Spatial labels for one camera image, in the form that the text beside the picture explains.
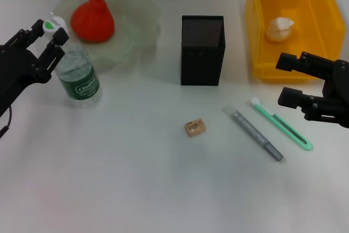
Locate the black mesh pen holder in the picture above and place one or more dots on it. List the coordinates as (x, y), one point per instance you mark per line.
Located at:
(201, 66)

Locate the mint green utility knife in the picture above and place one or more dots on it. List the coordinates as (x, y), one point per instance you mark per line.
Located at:
(283, 124)

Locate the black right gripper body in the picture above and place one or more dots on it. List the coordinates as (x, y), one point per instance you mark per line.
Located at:
(340, 91)

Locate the orange knitted toy fruit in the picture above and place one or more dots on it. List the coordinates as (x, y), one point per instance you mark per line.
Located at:
(92, 23)

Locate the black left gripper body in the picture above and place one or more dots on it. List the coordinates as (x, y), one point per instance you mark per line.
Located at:
(16, 72)

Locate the white paper ball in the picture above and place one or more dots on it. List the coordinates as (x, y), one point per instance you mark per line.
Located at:
(279, 29)

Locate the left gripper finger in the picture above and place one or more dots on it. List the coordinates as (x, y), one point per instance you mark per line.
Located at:
(58, 38)
(36, 29)

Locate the small tan eraser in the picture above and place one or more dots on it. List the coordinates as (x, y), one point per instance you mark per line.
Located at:
(195, 127)

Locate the yellow plastic bin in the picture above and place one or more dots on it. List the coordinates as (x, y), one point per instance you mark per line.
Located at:
(313, 53)

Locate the clear green-label water bottle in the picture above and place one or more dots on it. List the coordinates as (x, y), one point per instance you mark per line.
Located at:
(79, 80)

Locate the grey marker pen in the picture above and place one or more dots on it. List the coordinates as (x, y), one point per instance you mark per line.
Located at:
(253, 132)

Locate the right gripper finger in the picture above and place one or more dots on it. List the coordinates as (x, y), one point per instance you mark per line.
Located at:
(289, 62)
(290, 98)

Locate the green glass fruit plate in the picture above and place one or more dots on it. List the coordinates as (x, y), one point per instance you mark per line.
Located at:
(131, 39)

